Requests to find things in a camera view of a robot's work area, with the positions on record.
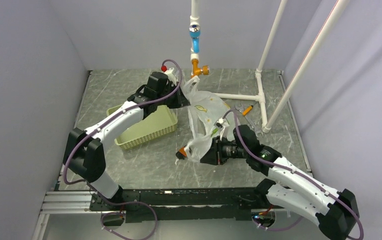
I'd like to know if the purple cable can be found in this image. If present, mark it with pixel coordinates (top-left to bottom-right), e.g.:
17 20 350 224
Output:
222 109 365 240
62 58 183 186

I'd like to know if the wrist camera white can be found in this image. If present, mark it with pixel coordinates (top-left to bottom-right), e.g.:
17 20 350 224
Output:
160 65 179 85
214 117 230 140

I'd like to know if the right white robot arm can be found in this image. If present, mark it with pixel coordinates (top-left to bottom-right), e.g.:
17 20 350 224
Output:
193 125 359 240

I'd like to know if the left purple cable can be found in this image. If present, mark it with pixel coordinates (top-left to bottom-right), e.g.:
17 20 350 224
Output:
62 58 183 186

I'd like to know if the white pvc pipe frame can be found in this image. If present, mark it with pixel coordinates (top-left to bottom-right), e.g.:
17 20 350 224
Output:
189 0 349 133

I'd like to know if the aluminium frame rail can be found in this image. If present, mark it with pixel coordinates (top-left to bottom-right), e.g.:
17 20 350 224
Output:
40 191 92 215

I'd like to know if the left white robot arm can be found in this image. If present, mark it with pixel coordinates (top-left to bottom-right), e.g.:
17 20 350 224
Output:
63 66 190 210

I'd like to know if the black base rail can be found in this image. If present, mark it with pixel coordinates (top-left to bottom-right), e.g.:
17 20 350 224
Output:
89 187 270 223

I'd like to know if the white plastic bag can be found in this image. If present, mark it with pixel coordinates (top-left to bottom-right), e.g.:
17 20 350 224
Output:
181 76 235 162

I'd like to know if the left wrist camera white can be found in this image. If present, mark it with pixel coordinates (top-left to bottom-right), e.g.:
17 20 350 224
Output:
160 65 179 85

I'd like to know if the orange pipe valve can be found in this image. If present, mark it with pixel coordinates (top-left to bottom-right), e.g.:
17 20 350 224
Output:
191 58 210 78

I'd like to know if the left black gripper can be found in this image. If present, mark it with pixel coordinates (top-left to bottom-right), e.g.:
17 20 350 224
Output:
157 82 190 110

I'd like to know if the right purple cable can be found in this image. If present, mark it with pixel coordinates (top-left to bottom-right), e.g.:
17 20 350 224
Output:
222 109 365 240

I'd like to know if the blue pipe valve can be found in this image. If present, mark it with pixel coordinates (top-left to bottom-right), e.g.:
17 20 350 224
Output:
189 22 201 54

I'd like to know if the pale green plastic basket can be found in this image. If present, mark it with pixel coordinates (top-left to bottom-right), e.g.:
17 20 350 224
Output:
114 105 178 150

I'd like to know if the orange black brush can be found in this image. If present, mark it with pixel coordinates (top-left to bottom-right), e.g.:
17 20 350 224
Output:
175 146 188 160

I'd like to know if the silver orange wrench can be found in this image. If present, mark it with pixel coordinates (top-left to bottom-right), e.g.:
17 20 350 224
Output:
235 103 264 137

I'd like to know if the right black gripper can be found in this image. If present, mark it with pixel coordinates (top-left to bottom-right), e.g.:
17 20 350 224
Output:
200 135 249 165

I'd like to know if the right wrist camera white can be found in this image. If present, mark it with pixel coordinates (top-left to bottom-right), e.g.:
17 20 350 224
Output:
214 117 230 140

